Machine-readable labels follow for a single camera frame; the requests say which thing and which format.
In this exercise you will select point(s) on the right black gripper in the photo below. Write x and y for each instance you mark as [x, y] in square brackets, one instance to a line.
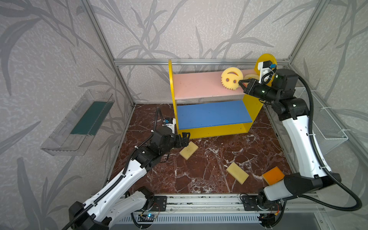
[252, 87]

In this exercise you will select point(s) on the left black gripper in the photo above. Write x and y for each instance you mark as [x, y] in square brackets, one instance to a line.
[179, 140]

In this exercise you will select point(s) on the yellow smiley sponge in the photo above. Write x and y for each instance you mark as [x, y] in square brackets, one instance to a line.
[230, 78]
[251, 76]

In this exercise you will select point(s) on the yellow rectangular sponge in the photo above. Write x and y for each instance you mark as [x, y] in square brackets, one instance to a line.
[237, 173]

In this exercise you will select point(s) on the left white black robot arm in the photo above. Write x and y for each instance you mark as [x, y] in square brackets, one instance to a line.
[104, 209]

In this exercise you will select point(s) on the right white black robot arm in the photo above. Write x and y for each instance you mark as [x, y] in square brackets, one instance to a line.
[291, 99]

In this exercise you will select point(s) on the yellow pink blue shelf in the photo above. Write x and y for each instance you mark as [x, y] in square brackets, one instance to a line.
[214, 118]

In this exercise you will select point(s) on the green circuit board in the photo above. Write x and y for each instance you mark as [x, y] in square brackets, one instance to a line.
[148, 217]

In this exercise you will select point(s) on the orange sponge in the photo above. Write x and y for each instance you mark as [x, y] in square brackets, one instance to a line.
[273, 176]

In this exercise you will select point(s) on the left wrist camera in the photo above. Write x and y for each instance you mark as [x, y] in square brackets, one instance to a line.
[170, 123]

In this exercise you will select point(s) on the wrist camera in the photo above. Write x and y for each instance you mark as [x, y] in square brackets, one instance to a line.
[267, 70]
[170, 123]

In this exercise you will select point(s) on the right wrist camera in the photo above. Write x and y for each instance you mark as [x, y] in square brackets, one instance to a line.
[267, 70]

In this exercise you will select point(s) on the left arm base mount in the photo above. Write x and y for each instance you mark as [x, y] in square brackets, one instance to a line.
[156, 203]

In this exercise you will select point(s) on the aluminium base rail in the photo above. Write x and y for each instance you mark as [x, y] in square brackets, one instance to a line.
[222, 208]

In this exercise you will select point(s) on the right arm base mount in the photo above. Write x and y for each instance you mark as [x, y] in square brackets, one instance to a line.
[259, 203]

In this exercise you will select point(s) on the white wire mesh basket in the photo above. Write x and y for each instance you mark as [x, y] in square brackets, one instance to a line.
[328, 132]

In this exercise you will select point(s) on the clear plastic wall bin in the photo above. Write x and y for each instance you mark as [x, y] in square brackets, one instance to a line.
[75, 133]

